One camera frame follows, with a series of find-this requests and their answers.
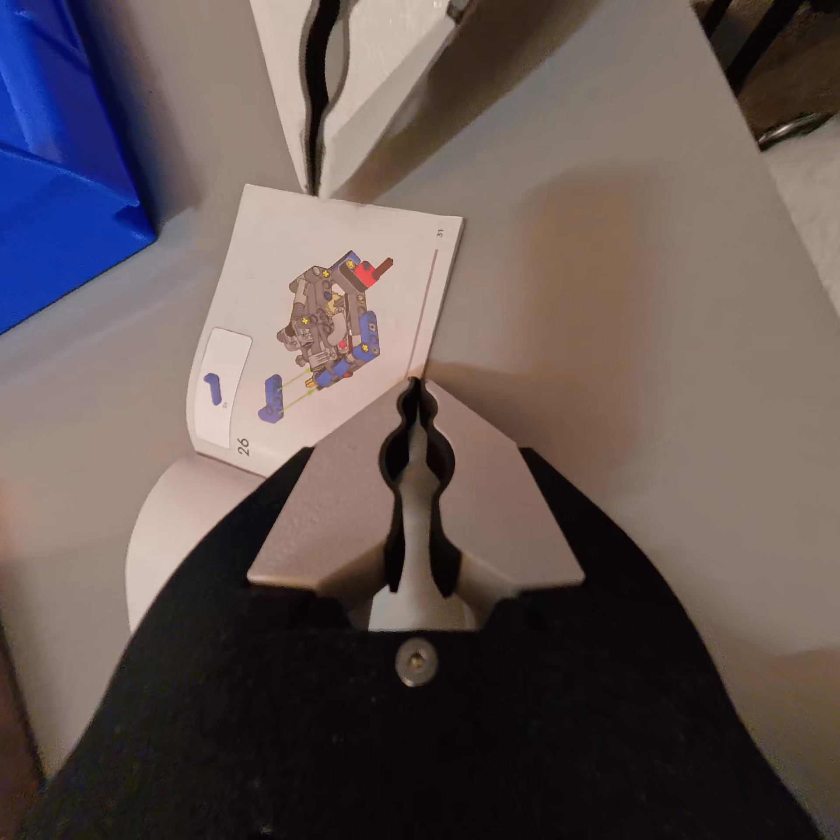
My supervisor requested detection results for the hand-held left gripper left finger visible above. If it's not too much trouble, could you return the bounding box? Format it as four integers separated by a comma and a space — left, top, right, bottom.
247, 379, 416, 592

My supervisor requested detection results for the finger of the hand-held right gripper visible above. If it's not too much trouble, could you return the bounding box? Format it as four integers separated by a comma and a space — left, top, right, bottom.
249, 0, 322, 194
318, 0, 460, 198

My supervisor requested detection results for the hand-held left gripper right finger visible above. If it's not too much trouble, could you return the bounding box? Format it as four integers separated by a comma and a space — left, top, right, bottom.
420, 379, 585, 611

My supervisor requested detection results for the lego instruction booklet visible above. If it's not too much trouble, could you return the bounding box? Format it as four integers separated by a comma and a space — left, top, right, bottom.
125, 184, 465, 634

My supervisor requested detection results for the large blue plastic bin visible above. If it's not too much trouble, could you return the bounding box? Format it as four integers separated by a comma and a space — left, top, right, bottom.
0, 0, 158, 336

